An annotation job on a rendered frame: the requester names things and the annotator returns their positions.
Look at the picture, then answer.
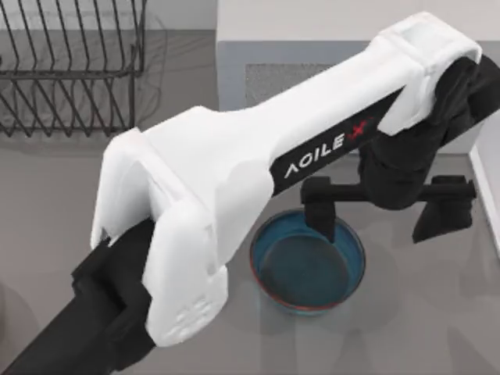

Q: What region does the blue bowl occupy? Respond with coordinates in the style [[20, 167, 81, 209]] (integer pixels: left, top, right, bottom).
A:
[[249, 208, 367, 320]]

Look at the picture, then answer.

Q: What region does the black wire dish rack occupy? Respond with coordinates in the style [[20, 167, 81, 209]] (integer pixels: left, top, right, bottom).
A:
[[0, 0, 148, 138]]

